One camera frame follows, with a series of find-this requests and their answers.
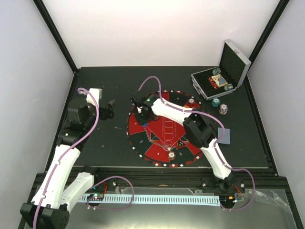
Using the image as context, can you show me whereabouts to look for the clear round dealer button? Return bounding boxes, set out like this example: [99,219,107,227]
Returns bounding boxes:
[163,140,173,151]

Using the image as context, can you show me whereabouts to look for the green chip stack case front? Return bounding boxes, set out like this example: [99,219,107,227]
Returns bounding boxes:
[224,83,234,91]

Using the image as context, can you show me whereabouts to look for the grey white chip stack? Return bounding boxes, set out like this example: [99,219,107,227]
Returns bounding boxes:
[219,104,228,115]

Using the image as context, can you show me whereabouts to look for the white slotted cable duct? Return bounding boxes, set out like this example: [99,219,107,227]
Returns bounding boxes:
[79,194,220,207]

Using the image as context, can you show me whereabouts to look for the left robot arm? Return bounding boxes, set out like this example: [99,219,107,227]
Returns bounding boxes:
[20,98,115,229]

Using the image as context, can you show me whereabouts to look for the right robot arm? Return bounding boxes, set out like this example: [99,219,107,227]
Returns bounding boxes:
[131,94,234,192]

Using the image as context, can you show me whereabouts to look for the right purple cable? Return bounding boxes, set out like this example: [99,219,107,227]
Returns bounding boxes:
[139,75,257,211]

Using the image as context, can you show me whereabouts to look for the aluminium poker case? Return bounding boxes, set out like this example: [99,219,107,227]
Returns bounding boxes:
[191,39,251,100]

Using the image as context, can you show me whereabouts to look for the green chip stack in case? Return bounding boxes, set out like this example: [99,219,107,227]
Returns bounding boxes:
[212,68,221,75]

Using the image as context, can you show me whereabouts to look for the blue card deck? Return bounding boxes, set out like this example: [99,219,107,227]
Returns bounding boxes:
[217,127,231,145]

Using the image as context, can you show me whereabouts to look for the green chip stack on table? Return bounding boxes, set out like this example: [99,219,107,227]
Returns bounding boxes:
[212,98,220,107]

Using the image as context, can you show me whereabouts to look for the red dice in case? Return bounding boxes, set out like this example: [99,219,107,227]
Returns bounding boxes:
[208,77,218,89]

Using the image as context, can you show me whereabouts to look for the black triangular marker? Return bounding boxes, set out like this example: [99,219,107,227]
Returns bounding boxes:
[176,139,187,149]

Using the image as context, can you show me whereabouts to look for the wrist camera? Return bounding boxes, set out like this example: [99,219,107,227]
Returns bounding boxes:
[86,88,102,104]
[130,94,146,108]

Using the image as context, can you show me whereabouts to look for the pyramid card box in case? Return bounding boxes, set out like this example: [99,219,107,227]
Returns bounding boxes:
[212,74,228,87]

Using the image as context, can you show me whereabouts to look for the purple cable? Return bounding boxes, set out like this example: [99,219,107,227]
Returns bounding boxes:
[33,87,100,229]
[139,75,257,211]

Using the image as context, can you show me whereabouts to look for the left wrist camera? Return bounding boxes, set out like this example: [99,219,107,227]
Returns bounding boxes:
[86,88,102,104]

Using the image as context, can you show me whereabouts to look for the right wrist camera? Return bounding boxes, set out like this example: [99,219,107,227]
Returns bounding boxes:
[130,94,146,108]

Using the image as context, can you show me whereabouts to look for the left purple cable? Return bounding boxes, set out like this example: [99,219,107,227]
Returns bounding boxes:
[33,87,100,229]

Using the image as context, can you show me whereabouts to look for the round red black poker mat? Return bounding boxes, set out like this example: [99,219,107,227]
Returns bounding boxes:
[125,89,214,168]

